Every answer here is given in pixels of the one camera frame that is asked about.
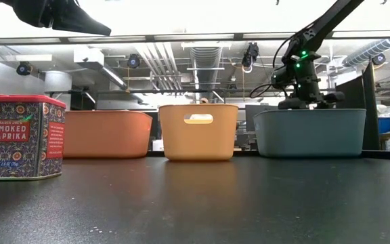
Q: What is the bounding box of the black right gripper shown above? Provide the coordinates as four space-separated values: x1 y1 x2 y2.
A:
278 90 346 110

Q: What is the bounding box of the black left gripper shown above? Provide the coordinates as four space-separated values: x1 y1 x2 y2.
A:
0 0 112 37

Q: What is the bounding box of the smoked paprika tin red lid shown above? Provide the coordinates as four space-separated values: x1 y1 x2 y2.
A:
0 94 67 182

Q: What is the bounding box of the blue plastic bin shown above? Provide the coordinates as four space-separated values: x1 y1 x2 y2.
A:
253 108 367 159

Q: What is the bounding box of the black partition panel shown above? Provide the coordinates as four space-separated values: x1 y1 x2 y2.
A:
336 62 381 151

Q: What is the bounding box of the blue tub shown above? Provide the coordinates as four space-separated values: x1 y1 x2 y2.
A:
378 116 390 134

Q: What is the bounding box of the yellow plastic bin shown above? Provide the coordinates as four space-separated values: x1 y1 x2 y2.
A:
158 103 240 162

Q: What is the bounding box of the orange plastic bin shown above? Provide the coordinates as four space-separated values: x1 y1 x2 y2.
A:
62 110 154 160

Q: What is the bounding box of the black ceiling camera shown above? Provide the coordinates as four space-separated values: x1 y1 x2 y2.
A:
371 53 387 66
16 61 33 77
127 54 142 70
241 41 261 74

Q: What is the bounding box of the silver flexible duct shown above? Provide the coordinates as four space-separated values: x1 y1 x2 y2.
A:
341 37 390 68

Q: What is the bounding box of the ribbed ceiling duct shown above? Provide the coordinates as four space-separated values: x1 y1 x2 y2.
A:
189 46 224 91

